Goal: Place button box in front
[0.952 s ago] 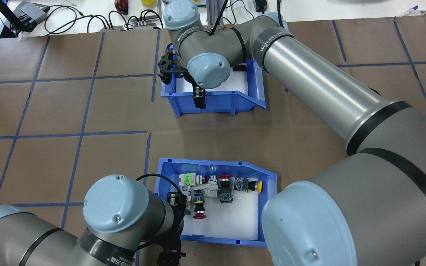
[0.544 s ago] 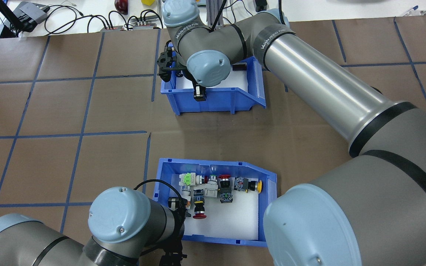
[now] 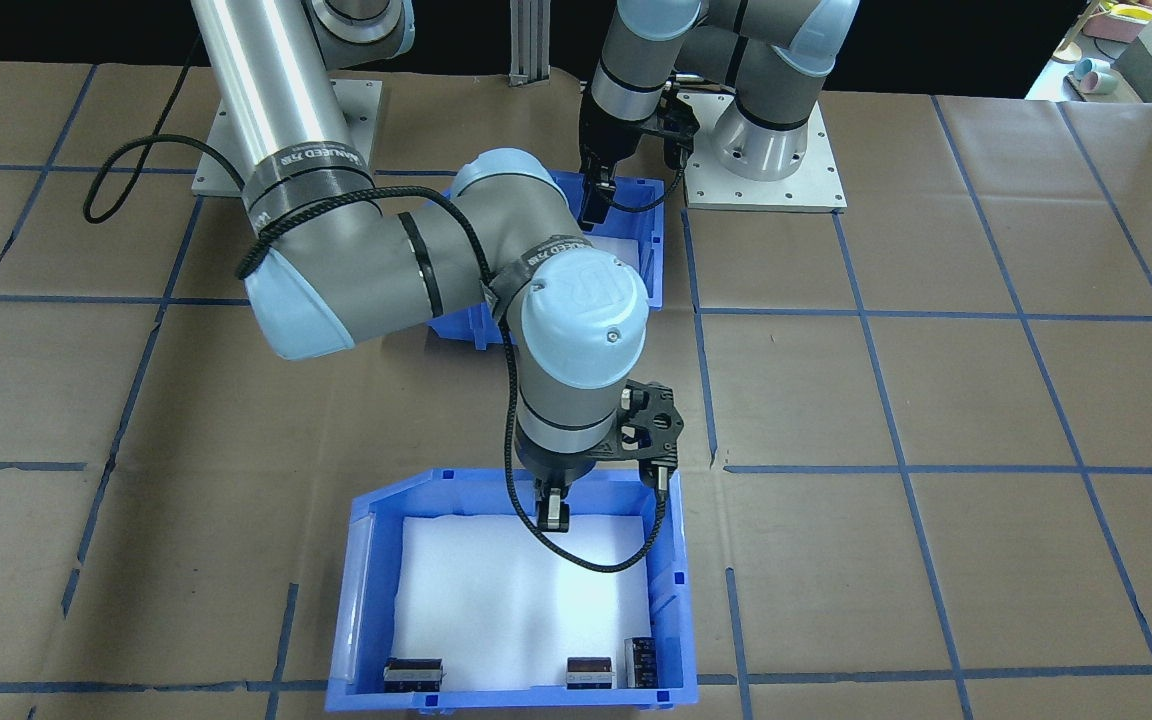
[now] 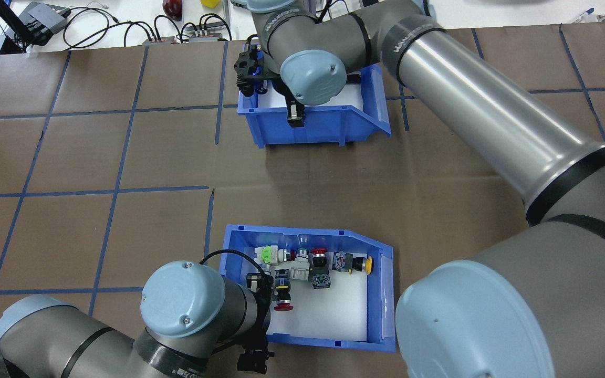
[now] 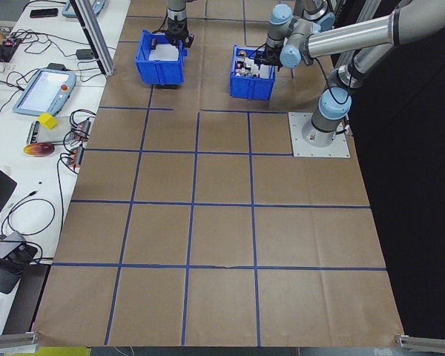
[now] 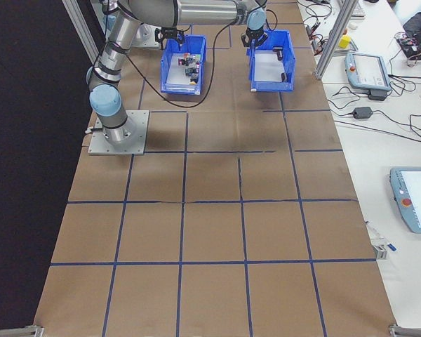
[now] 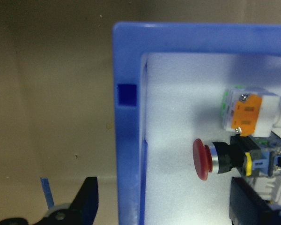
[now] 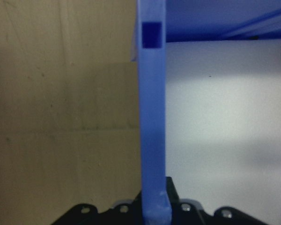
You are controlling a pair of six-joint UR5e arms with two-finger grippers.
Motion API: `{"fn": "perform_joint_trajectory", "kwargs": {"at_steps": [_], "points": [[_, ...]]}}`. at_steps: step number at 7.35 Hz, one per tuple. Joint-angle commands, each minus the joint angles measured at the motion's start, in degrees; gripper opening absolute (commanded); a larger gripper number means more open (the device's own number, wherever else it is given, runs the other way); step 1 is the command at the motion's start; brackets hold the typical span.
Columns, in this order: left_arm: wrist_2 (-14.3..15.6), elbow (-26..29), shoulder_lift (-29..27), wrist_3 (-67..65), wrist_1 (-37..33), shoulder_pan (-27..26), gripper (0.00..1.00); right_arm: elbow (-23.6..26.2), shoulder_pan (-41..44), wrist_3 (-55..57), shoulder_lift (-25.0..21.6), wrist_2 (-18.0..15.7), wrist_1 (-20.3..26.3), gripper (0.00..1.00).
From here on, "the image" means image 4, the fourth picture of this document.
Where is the blue bin with bare foam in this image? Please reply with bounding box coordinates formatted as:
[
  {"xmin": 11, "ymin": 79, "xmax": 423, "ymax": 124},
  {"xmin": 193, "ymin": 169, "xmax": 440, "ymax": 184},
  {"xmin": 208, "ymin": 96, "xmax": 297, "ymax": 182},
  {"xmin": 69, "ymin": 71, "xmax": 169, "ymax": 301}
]
[{"xmin": 237, "ymin": 50, "xmax": 392, "ymax": 149}]

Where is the blue bin with button switches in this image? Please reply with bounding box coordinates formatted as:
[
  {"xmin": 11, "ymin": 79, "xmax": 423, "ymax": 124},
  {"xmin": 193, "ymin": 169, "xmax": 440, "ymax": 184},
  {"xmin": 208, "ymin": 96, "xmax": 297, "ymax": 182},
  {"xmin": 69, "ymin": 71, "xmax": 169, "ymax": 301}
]
[{"xmin": 218, "ymin": 224, "xmax": 397, "ymax": 353}]

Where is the red mushroom push button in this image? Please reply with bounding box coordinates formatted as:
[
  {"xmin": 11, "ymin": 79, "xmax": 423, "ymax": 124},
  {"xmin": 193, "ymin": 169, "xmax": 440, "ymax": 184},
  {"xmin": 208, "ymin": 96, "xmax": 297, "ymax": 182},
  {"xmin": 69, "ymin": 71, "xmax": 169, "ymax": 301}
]
[{"xmin": 273, "ymin": 267, "xmax": 294, "ymax": 312}]

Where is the white bodied push button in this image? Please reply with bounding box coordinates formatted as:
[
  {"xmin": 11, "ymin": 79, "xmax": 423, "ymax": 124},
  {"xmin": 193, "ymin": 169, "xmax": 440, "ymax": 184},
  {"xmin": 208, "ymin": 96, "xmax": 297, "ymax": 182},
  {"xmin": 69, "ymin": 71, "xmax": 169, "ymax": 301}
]
[{"xmin": 289, "ymin": 239, "xmax": 312, "ymax": 282}]

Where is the red button with black block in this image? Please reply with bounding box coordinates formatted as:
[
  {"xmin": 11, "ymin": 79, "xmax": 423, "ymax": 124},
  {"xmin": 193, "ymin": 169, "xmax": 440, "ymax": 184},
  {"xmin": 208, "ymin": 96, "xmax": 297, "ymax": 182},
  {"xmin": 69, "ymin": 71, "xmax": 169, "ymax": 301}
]
[{"xmin": 309, "ymin": 247, "xmax": 333, "ymax": 291}]

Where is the gray docking box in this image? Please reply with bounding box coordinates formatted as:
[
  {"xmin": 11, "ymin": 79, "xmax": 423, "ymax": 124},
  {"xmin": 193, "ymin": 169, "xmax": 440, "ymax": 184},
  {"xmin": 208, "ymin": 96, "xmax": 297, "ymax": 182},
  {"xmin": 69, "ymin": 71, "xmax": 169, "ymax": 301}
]
[{"xmin": 19, "ymin": 2, "xmax": 72, "ymax": 36}]

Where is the dark monitor stand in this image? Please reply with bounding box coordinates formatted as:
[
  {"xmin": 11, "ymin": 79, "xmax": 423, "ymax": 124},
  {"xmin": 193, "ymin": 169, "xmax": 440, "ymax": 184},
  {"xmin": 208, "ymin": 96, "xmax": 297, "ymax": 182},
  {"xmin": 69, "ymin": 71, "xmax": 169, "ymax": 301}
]
[{"xmin": 0, "ymin": 0, "xmax": 33, "ymax": 54}]

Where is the white switch with green block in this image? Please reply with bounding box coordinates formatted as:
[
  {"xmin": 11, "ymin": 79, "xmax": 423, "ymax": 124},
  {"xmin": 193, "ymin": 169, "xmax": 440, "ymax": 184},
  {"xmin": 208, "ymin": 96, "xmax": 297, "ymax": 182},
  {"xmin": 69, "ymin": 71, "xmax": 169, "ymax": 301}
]
[{"xmin": 254, "ymin": 246, "xmax": 298, "ymax": 266}]

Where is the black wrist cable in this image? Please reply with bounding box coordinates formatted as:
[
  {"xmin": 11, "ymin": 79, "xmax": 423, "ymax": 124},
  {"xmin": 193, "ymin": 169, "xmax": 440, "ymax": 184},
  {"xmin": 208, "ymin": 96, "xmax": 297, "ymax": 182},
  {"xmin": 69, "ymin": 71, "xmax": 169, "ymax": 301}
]
[{"xmin": 197, "ymin": 248, "xmax": 272, "ymax": 279}]

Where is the yellow push button switch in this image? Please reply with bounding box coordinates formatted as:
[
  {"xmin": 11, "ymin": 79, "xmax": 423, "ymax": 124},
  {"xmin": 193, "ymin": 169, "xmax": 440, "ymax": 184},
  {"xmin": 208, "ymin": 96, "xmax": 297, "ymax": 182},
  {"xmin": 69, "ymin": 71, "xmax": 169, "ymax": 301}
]
[{"xmin": 332, "ymin": 251, "xmax": 374, "ymax": 275}]

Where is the black looped cable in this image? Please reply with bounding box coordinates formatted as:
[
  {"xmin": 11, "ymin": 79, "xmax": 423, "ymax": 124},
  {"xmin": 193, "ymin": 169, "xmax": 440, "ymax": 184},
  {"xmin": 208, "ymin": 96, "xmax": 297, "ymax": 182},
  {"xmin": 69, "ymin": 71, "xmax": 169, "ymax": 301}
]
[{"xmin": 62, "ymin": 6, "xmax": 120, "ymax": 51}]

